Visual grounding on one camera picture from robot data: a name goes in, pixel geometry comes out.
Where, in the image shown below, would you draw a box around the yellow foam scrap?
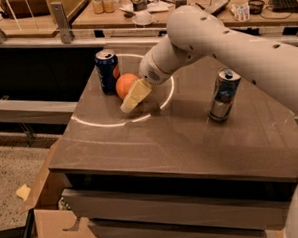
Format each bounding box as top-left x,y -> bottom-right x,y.
16,184 -> 31,201

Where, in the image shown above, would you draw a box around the orange fruit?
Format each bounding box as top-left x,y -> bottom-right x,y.
115,73 -> 138,99

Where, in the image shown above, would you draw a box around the blue pepsi can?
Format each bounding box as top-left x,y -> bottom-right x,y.
95,49 -> 120,95

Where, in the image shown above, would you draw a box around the white bowl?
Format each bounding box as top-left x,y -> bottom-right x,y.
132,11 -> 154,26

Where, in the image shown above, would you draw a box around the silver energy drink can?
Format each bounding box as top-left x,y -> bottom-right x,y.
209,68 -> 241,121

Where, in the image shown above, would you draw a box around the dark mesh cup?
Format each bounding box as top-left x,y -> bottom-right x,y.
248,0 -> 264,15

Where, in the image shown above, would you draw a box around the brown box on desk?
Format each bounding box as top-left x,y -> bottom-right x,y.
0,0 -> 49,19

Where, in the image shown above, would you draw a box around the brown cardboard box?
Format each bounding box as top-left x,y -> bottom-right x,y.
21,140 -> 96,238

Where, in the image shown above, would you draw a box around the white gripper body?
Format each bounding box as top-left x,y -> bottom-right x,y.
139,51 -> 169,85

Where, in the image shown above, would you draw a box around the black keyboard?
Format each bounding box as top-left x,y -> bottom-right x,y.
269,0 -> 298,13

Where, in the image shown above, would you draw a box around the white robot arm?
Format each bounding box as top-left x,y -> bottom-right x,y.
120,6 -> 298,115

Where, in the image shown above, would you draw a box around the metal bracket middle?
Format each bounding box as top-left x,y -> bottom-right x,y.
51,2 -> 74,44

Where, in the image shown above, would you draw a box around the orange juice bottle left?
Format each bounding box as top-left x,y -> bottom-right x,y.
92,0 -> 104,15

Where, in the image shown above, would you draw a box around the grey drawer cabinet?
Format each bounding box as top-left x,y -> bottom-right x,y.
49,45 -> 298,238

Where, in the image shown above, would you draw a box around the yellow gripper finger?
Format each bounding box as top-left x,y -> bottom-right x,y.
120,78 -> 152,113

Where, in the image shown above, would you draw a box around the orange juice bottle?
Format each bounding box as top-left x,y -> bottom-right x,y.
103,0 -> 115,13
92,0 -> 104,15

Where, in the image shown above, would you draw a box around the white printed carton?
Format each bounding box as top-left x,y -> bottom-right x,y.
231,4 -> 250,22

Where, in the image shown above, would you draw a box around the white power strip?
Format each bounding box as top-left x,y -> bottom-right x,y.
204,0 -> 230,15

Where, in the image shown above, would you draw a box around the black adapter on desk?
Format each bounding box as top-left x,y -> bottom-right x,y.
133,0 -> 147,12

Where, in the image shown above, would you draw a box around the orange juice bottle right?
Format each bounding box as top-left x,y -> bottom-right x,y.
103,0 -> 115,13

